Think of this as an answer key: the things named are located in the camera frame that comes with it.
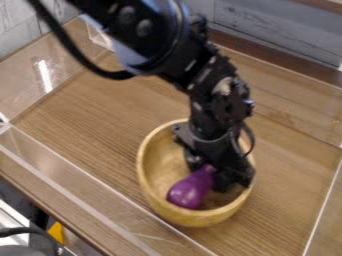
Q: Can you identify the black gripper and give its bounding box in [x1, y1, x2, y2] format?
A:
[173, 43, 255, 193]

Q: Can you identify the purple toy eggplant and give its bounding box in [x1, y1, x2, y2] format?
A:
[165, 164, 215, 210]

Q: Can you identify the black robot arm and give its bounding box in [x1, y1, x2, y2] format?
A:
[66, 0, 255, 192]

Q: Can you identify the brown wooden bowl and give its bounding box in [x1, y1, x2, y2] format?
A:
[136, 119, 253, 228]

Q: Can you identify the yellow sticker on base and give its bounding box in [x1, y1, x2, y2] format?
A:
[48, 221, 65, 244]

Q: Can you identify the clear acrylic corner bracket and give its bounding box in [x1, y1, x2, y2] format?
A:
[80, 14, 113, 51]

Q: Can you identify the black cable lower left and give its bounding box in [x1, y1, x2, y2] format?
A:
[0, 226, 61, 256]

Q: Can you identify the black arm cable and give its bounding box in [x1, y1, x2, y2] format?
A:
[25, 0, 137, 81]

